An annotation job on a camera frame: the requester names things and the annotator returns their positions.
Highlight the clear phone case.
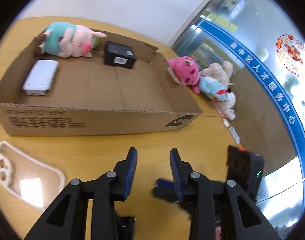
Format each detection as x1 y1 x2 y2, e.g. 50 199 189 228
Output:
0 141 66 211

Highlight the white plastic device box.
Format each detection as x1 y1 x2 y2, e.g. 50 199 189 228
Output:
22 60 59 96

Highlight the black product box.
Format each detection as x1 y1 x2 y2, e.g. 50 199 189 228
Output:
104 41 137 69

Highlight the pig plush teal shirt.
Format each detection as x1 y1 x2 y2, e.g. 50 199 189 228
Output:
39 22 106 58

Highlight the person's right hand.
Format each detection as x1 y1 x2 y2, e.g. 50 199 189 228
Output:
215 226 221 240

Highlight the small white charm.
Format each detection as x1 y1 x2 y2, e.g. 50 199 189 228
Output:
222 119 230 128

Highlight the white dog plush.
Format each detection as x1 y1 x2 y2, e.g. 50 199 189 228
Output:
215 88 236 120

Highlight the light blue plush toy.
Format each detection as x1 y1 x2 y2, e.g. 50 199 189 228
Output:
199 76 230 102

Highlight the beige plush toy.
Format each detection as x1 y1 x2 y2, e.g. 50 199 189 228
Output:
200 61 233 87

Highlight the pink plush toy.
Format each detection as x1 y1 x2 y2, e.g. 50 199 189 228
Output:
167 56 201 94

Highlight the brown cardboard box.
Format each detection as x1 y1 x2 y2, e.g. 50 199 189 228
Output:
0 33 202 136

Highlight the cartoon poster on glass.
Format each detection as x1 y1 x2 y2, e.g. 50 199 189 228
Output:
217 0 247 18

